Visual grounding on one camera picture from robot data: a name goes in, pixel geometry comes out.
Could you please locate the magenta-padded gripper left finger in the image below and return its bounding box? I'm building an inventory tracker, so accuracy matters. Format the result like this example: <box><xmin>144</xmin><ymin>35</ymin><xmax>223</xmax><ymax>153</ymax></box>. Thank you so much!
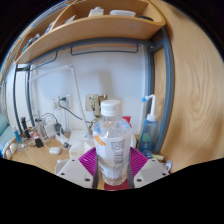
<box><xmin>54</xmin><ymin>146</ymin><xmax>100</xmax><ymax>190</ymax></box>

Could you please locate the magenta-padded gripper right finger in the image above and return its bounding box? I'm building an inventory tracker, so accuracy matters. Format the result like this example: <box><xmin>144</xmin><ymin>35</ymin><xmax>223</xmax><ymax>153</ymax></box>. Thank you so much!
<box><xmin>126</xmin><ymin>146</ymin><xmax>170</xmax><ymax>190</ymax></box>

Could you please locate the clear plastic water bottle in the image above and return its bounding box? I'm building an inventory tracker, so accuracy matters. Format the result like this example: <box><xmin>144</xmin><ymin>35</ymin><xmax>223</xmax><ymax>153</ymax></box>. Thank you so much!
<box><xmin>92</xmin><ymin>99</ymin><xmax>133</xmax><ymax>186</ymax></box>

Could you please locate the yellow tube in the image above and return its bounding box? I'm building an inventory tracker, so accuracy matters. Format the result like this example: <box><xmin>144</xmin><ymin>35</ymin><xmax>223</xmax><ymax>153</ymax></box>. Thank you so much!
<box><xmin>146</xmin><ymin>152</ymin><xmax>165</xmax><ymax>162</ymax></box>

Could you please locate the white pink snack packet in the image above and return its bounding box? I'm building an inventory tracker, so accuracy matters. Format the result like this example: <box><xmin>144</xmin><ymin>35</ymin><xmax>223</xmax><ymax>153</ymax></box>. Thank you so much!
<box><xmin>164</xmin><ymin>159</ymin><xmax>173</xmax><ymax>171</ymax></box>

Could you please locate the white earbud case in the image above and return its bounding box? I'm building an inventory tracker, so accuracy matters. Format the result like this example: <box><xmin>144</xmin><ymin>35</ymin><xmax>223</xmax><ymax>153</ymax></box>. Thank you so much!
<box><xmin>48</xmin><ymin>146</ymin><xmax>62</xmax><ymax>156</ymax></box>

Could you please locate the blue spray bottle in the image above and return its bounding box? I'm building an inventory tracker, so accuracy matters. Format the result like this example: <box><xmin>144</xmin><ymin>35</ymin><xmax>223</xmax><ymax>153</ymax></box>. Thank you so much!
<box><xmin>138</xmin><ymin>94</ymin><xmax>160</xmax><ymax>155</ymax></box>

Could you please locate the small black charger block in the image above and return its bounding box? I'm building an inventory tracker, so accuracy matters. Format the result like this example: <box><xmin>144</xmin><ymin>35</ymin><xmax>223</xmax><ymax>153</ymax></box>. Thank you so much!
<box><xmin>34</xmin><ymin>137</ymin><xmax>45</xmax><ymax>148</ymax></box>

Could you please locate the black power adapter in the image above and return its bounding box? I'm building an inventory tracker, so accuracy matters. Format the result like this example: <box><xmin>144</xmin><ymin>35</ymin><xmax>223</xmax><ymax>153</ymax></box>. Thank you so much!
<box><xmin>54</xmin><ymin>123</ymin><xmax>63</xmax><ymax>135</ymax></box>

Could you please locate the white charger block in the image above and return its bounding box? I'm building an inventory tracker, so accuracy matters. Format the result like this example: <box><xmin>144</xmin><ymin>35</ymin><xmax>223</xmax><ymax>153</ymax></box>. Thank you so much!
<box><xmin>44</xmin><ymin>122</ymin><xmax>58</xmax><ymax>137</ymax></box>

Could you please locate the black handheld device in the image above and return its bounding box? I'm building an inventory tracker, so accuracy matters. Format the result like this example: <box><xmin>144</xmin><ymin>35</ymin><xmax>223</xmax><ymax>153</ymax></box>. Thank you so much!
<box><xmin>20</xmin><ymin>116</ymin><xmax>30</xmax><ymax>138</ymax></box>

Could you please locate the small blue tube bottle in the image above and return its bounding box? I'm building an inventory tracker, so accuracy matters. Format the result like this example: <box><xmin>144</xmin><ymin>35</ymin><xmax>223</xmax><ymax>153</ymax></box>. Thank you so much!
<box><xmin>12</xmin><ymin>125</ymin><xmax>22</xmax><ymax>144</ymax></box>

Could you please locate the brown tree creature figurine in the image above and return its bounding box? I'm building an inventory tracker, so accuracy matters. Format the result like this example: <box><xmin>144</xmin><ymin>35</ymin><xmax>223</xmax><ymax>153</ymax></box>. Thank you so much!
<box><xmin>90</xmin><ymin>93</ymin><xmax>108</xmax><ymax>118</ymax></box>

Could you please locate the bed with teal bedding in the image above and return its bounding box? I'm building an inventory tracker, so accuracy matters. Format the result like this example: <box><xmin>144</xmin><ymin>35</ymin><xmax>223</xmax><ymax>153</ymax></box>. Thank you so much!
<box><xmin>0</xmin><ymin>114</ymin><xmax>13</xmax><ymax>158</ymax></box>

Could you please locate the white desk lamp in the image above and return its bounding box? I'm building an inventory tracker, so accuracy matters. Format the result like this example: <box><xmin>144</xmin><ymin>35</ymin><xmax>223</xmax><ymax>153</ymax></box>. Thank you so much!
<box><xmin>28</xmin><ymin>64</ymin><xmax>96</xmax><ymax>139</ymax></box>

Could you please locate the wooden shelf unit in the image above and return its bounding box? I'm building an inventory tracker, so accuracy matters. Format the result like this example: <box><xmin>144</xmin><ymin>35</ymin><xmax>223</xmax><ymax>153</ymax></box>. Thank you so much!
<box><xmin>13</xmin><ymin>0</ymin><xmax>167</xmax><ymax>66</ymax></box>

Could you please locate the white wall socket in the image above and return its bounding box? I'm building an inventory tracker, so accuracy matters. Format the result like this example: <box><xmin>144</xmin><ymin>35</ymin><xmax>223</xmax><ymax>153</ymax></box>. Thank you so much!
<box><xmin>64</xmin><ymin>94</ymin><xmax>74</xmax><ymax>109</ymax></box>
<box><xmin>84</xmin><ymin>93</ymin><xmax>101</xmax><ymax>112</ymax></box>
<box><xmin>50</xmin><ymin>96</ymin><xmax>59</xmax><ymax>109</ymax></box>

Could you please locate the grey metal desk frame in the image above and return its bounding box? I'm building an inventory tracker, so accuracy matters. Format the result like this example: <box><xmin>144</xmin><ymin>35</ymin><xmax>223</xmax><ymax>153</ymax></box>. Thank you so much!
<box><xmin>13</xmin><ymin>26</ymin><xmax>176</xmax><ymax>154</ymax></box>

